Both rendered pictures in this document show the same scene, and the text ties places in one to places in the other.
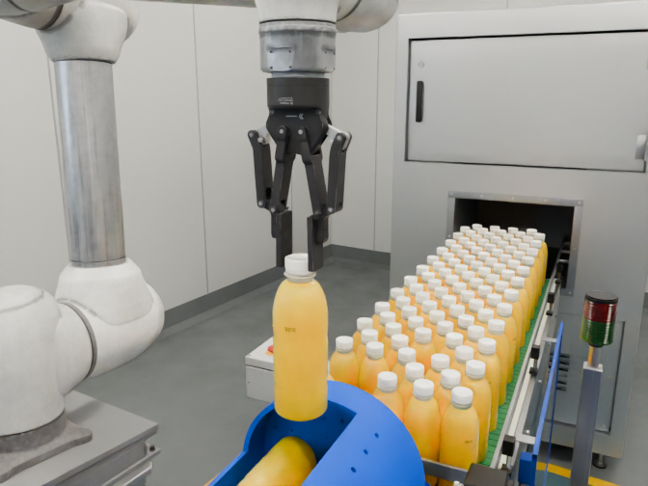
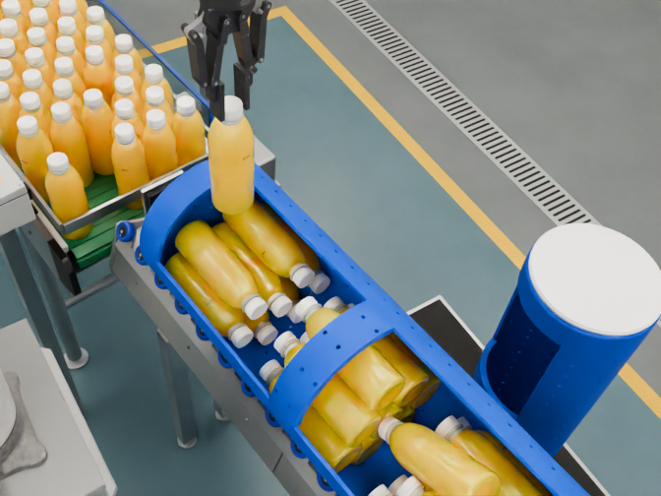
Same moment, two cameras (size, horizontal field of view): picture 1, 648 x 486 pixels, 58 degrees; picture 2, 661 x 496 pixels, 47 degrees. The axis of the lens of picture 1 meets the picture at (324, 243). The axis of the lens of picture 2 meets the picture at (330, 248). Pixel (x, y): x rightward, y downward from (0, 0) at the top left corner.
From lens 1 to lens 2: 101 cm
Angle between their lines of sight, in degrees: 67
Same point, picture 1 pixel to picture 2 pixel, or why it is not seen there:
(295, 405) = (249, 200)
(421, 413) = (167, 138)
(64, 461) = (43, 402)
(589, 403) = not seen: hidden behind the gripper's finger
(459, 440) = (200, 137)
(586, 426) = not seen: hidden behind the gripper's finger
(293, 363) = (249, 175)
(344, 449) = (276, 200)
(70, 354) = not seen: outside the picture
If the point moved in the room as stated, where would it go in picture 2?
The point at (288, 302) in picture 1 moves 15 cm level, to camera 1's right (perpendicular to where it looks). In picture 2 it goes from (242, 140) to (287, 85)
